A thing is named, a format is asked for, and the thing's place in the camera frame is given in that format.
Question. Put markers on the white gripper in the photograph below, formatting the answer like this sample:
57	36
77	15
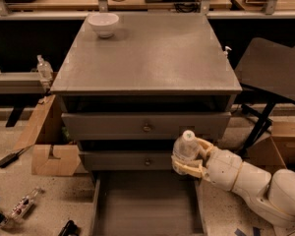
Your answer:
222	168

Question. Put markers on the clear plastic water bottle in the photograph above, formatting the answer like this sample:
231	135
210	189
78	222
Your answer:
185	150

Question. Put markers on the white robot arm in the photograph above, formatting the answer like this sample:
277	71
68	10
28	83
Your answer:
270	196

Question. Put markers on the grey open bottom drawer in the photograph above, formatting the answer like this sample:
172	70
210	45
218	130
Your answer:
145	203

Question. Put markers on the grey drawer cabinet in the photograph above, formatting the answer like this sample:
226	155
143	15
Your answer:
153	63

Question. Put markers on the small white pump bottle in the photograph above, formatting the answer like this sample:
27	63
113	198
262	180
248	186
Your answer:
227	50

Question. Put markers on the grey middle drawer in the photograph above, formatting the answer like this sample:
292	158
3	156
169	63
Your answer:
114	160

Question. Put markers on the grey top drawer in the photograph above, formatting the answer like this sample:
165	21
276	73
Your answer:
144	126

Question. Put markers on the clear bottle on shelf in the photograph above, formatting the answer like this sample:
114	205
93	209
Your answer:
44	68

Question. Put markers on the plastic bottle on floor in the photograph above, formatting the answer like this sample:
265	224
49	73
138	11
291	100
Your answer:
21	208

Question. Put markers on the brown cardboard box right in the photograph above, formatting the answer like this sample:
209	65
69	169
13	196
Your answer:
276	151

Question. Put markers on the brown cardboard box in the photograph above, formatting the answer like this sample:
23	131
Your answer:
43	132
276	151

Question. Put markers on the black folding side table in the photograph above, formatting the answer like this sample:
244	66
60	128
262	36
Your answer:
269	68

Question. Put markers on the black object on floor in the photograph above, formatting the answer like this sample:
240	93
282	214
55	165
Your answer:
70	229

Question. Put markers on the brown cardboard box left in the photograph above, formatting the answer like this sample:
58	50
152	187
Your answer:
43	132

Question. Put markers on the white ceramic bowl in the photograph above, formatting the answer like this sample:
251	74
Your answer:
103	24

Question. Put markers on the black power adapter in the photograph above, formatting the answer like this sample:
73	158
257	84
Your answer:
8	159

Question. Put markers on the grey low shelf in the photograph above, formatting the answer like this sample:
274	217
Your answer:
23	83

